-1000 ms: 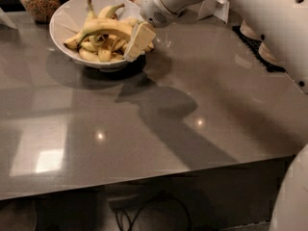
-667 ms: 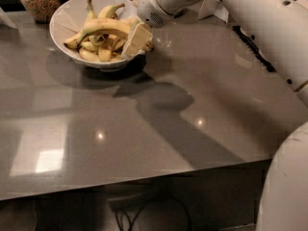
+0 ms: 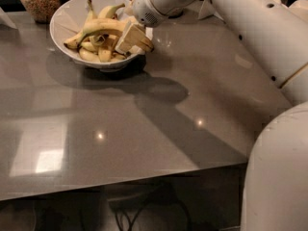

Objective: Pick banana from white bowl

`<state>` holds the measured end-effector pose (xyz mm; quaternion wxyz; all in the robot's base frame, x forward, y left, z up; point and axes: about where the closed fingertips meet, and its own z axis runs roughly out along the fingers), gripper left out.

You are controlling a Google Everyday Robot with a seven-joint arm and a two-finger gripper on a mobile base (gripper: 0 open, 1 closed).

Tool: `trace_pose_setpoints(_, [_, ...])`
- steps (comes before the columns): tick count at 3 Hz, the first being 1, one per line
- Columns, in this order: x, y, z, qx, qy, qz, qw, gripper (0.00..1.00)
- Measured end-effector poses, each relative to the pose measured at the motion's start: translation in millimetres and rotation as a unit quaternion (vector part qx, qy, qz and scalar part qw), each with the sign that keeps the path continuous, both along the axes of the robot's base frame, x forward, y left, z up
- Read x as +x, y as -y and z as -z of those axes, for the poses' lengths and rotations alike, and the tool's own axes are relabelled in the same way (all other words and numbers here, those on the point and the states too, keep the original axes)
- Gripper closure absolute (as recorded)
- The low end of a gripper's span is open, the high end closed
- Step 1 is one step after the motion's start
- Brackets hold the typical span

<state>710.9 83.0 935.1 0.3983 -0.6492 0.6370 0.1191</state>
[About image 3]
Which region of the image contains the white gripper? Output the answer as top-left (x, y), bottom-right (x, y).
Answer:
top-left (115, 0), bottom-right (195, 54)

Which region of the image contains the large top yellow banana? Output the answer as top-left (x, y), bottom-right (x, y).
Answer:
top-left (64, 18), bottom-right (154, 52)

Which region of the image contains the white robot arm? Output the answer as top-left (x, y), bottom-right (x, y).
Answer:
top-left (126, 0), bottom-right (308, 231)

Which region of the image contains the bottom middle banana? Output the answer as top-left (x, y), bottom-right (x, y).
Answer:
top-left (98, 46), bottom-right (112, 63)

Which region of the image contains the curved banana back right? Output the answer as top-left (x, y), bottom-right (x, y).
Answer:
top-left (97, 4), bottom-right (125, 19)

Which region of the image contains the bottom left small banana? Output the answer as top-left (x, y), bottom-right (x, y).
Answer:
top-left (79, 48), bottom-right (100, 63)

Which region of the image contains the upright banana at back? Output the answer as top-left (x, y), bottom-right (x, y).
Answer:
top-left (85, 0), bottom-right (97, 23)

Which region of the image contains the white ceramic bowl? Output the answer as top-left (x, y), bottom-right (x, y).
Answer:
top-left (50, 0), bottom-right (152, 72)

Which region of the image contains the white paper sign stand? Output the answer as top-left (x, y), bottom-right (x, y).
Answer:
top-left (197, 0), bottom-right (223, 20)

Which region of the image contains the glass jar of cereal left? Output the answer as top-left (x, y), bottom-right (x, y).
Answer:
top-left (20, 0), bottom-right (61, 23)

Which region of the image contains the white card left edge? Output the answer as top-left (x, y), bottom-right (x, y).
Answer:
top-left (0, 7), bottom-right (16, 29)

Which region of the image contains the black cable under table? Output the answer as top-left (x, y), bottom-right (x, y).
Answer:
top-left (114, 194), bottom-right (193, 231)

